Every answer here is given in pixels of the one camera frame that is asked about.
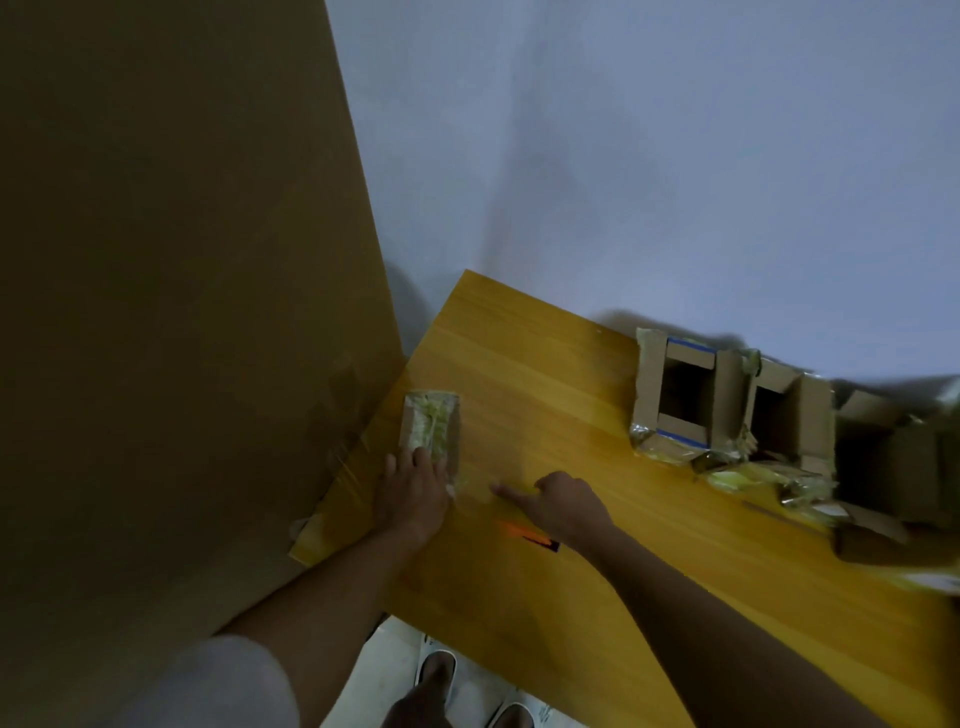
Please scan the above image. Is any person's right hand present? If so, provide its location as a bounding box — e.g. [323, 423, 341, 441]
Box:
[491, 470, 616, 556]

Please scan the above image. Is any person's right forearm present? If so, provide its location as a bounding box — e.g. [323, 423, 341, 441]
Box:
[584, 524, 888, 728]

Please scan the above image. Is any taped box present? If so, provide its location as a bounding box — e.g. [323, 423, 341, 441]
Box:
[397, 389, 464, 502]

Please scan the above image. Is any person's left hand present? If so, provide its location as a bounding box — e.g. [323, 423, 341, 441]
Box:
[372, 447, 454, 546]

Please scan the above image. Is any person's white shirt sleeve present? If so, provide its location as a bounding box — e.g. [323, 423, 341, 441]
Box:
[112, 635, 303, 728]

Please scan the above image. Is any row of cardboard boxes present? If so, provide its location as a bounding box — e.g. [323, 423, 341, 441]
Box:
[629, 326, 960, 595]

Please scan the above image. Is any orange dispenser with yellow tape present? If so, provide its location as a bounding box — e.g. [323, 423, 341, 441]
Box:
[494, 517, 562, 555]

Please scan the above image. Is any person's left forearm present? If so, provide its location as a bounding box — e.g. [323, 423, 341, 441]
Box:
[217, 524, 423, 728]

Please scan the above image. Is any yellow wooden table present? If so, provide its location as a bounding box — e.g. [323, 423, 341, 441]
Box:
[288, 269, 960, 728]

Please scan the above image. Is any large brown cardboard sheet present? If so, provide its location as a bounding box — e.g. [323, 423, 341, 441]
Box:
[0, 0, 408, 728]

